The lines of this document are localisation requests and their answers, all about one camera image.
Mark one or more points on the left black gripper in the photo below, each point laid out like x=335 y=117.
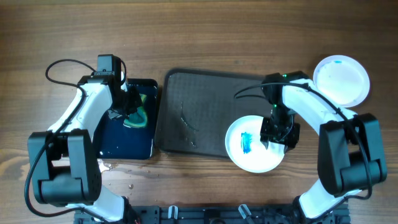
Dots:
x=134 y=91

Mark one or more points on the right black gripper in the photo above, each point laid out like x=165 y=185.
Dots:
x=290 y=140

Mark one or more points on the green yellow sponge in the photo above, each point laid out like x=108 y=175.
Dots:
x=139 y=119

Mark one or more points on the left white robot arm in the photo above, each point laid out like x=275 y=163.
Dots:
x=64 y=170

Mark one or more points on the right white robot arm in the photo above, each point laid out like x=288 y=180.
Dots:
x=351 y=158

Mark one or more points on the dark blue water tray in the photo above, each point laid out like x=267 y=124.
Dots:
x=113 y=140

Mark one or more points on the dark grey serving tray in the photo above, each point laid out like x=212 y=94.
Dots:
x=198 y=106

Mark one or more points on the white plate with blue stain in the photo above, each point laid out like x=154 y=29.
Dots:
x=244 y=147

